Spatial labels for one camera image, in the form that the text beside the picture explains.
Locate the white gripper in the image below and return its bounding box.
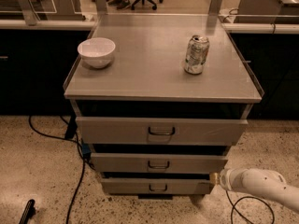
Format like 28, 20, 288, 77
209, 168, 247, 192

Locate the black counter with white top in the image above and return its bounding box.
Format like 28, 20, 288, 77
0, 26, 92, 116

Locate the grey top drawer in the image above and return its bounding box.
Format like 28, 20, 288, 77
76, 117, 248, 146

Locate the grey bottom drawer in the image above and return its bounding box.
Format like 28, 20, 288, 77
101, 178, 214, 195

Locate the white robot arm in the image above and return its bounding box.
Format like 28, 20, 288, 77
209, 168, 299, 213

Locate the white ceramic bowl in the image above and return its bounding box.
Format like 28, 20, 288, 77
78, 37, 116, 68

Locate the grey drawer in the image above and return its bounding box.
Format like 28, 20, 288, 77
76, 117, 248, 146
101, 178, 214, 195
92, 153, 227, 174

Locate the crushed silver soda can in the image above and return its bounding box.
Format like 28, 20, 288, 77
184, 35, 210, 75

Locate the black floor cable left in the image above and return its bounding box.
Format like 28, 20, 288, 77
28, 115, 98, 224

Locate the grey metal drawer cabinet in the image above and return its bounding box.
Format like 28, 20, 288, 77
63, 13, 264, 201

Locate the black object on floor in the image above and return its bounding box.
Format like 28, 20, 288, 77
19, 199, 36, 224

